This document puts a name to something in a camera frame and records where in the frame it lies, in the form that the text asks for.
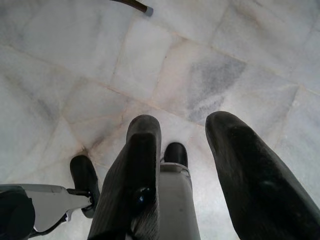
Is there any black robot left foot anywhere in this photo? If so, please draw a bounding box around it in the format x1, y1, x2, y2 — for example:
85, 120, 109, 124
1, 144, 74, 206
69, 155, 101, 219

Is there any grey robot right leg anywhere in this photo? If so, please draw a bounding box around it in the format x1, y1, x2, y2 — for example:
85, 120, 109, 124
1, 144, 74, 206
158, 162, 202, 240

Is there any black robot right foot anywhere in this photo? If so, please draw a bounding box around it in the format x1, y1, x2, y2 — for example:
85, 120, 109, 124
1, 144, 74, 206
163, 142, 189, 168

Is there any grey robot left leg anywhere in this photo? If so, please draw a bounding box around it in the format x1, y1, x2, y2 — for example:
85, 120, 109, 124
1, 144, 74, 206
0, 183, 95, 240

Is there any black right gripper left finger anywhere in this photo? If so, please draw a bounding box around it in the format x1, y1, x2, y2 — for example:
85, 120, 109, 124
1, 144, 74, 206
87, 114, 161, 240

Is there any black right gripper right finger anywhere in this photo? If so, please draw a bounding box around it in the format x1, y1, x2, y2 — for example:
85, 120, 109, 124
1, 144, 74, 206
204, 111, 320, 240

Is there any grey robot leg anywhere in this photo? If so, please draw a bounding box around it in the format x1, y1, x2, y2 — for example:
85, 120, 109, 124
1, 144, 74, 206
0, 183, 95, 240
158, 162, 202, 240

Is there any black robot foot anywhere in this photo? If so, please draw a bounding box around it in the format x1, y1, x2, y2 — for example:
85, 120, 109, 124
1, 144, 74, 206
163, 142, 189, 168
69, 155, 101, 219

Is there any dark wooden chair leg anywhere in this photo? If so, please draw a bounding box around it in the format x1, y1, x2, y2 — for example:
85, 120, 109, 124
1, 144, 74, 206
113, 0, 154, 10

